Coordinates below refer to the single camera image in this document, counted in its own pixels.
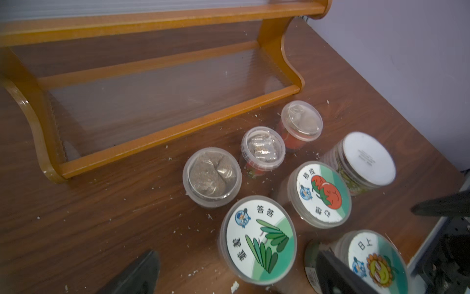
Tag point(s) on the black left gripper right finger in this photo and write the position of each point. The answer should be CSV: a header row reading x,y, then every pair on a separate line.
x,y
336,278

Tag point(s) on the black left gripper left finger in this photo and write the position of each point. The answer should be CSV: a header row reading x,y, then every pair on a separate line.
x,y
140,277

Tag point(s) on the teal-lid jar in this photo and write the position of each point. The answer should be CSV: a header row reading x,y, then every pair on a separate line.
x,y
369,255

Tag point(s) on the strawberry lid seed jar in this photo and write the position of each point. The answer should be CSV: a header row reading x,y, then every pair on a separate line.
x,y
315,197

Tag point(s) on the green mimosa seed jar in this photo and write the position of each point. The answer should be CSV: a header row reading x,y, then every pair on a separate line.
x,y
258,241

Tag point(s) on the green yellow label jar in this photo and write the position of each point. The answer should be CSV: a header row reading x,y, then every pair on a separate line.
x,y
362,162

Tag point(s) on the yellow seed cup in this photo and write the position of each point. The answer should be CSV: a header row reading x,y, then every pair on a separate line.
x,y
212,177

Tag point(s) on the red seed cup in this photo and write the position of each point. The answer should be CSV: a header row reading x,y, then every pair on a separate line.
x,y
262,151

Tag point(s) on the clear grey seed cup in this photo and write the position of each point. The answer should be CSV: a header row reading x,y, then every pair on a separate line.
x,y
300,124

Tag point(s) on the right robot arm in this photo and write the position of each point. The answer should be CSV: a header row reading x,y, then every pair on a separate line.
x,y
442,263

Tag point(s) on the orange wooden three-tier shelf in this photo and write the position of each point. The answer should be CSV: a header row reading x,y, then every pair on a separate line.
x,y
99,81

